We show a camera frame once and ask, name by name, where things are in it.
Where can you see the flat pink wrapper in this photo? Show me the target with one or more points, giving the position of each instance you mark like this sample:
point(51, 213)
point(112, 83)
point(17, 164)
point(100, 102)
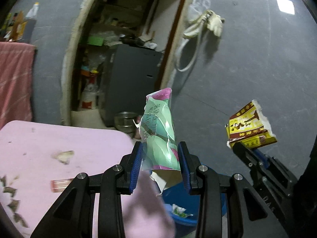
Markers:
point(62, 185)

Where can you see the orange carton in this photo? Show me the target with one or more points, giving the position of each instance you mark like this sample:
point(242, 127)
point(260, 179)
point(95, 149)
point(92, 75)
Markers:
point(19, 27)

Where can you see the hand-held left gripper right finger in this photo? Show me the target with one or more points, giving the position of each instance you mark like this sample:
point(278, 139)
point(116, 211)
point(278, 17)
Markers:
point(184, 169)

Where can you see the crumpled beige scrap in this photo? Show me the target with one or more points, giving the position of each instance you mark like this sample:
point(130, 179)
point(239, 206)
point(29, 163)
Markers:
point(63, 156)

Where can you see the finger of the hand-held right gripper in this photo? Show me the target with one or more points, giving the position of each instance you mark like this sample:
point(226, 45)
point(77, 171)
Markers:
point(247, 156)
point(265, 158)

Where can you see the grey metal cabinet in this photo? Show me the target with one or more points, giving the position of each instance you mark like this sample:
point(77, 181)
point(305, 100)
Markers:
point(131, 84)

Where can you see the person's right forearm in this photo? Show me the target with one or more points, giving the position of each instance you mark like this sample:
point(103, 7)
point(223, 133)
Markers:
point(304, 203)

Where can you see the yellow red carton box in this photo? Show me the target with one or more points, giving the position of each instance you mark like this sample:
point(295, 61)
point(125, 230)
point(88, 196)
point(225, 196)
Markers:
point(247, 129)

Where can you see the green pink snack packet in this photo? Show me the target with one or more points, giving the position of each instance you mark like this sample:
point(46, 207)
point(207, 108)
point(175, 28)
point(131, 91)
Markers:
point(158, 133)

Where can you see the green white crumpled wrapper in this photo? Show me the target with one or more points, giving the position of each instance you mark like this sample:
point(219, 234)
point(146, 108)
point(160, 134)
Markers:
point(179, 210)

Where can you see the white sack red label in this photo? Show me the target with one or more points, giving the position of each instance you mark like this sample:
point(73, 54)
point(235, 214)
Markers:
point(89, 96)

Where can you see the green box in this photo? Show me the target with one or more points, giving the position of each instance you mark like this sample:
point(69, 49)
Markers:
point(96, 40)

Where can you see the white hanging cloth glove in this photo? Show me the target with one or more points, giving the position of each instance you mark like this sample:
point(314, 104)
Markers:
point(215, 23)

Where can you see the black pan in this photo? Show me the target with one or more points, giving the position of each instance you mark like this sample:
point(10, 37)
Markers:
point(130, 40)

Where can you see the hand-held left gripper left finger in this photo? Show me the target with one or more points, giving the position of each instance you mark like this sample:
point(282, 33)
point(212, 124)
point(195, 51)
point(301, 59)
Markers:
point(137, 164)

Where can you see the pink red hanging towel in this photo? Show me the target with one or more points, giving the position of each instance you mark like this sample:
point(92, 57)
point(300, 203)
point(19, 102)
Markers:
point(14, 79)

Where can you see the blue plastic bin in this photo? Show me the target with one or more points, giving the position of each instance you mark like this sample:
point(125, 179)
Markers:
point(183, 198)

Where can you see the wooden wall shelf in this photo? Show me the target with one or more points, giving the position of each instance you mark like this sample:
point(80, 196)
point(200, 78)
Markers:
point(123, 12)

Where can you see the pink table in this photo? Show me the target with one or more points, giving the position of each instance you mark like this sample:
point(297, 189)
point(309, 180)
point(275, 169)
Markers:
point(86, 143)

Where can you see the steel bowl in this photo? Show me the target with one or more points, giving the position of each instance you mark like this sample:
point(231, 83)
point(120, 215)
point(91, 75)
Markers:
point(125, 122)

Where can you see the orange blue toy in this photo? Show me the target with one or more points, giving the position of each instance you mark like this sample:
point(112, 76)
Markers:
point(89, 70)

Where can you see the pale door frame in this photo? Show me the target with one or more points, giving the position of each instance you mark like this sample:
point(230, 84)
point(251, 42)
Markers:
point(66, 67)

